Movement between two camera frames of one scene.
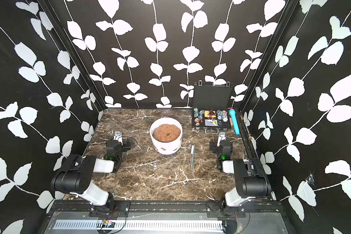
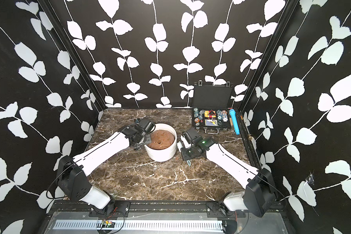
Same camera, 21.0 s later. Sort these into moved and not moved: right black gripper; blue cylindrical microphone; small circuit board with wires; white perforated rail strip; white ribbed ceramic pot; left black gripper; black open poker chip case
Moved: left black gripper; right black gripper; white ribbed ceramic pot
Not moved: black open poker chip case; white perforated rail strip; small circuit board with wires; blue cylindrical microphone
